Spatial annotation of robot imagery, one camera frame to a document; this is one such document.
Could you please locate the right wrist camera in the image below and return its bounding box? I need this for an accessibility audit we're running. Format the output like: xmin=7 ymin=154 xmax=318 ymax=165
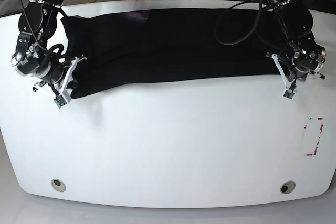
xmin=54 ymin=96 xmax=68 ymax=109

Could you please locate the right table grommet hole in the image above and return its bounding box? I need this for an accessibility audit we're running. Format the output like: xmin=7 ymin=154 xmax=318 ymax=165
xmin=280 ymin=180 xmax=296 ymax=194

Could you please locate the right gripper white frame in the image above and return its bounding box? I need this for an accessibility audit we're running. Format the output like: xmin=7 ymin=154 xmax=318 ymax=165
xmin=33 ymin=55 xmax=87 ymax=104

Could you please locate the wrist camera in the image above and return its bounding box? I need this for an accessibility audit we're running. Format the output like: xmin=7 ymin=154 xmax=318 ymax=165
xmin=282 ymin=89 xmax=297 ymax=101
xmin=54 ymin=96 xmax=68 ymax=109

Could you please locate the red tape rectangle marker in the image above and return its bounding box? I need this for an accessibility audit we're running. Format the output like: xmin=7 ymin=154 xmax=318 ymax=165
xmin=301 ymin=117 xmax=324 ymax=156

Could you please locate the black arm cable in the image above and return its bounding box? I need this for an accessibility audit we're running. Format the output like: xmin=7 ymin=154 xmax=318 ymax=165
xmin=214 ymin=0 xmax=292 ymax=46
xmin=13 ymin=0 xmax=73 ymax=63

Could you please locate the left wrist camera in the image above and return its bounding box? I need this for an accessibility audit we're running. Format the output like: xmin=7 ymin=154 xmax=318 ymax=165
xmin=282 ymin=89 xmax=297 ymax=101

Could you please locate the left table grommet hole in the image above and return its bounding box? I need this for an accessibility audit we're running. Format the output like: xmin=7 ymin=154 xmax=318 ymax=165
xmin=51 ymin=179 xmax=66 ymax=193

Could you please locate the black printed T-shirt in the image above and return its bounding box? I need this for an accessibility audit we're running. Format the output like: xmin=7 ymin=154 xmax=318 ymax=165
xmin=61 ymin=9 xmax=278 ymax=99

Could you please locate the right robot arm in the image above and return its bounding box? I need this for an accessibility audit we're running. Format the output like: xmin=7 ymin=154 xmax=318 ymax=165
xmin=11 ymin=0 xmax=85 ymax=108

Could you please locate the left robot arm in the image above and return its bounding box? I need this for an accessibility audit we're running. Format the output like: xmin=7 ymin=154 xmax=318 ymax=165
xmin=266 ymin=0 xmax=326 ymax=99

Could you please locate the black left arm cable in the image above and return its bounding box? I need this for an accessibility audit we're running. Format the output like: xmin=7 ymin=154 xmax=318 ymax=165
xmin=214 ymin=0 xmax=292 ymax=46

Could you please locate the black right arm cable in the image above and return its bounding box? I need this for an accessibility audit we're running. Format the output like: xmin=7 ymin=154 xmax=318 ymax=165
xmin=13 ymin=0 xmax=73 ymax=63

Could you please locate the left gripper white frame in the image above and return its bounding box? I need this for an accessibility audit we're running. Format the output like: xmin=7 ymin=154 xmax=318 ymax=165
xmin=265 ymin=52 xmax=327 ymax=96

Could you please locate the table grommet hole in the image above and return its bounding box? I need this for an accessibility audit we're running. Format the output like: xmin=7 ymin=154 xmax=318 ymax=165
xmin=280 ymin=180 xmax=296 ymax=194
xmin=51 ymin=179 xmax=66 ymax=193

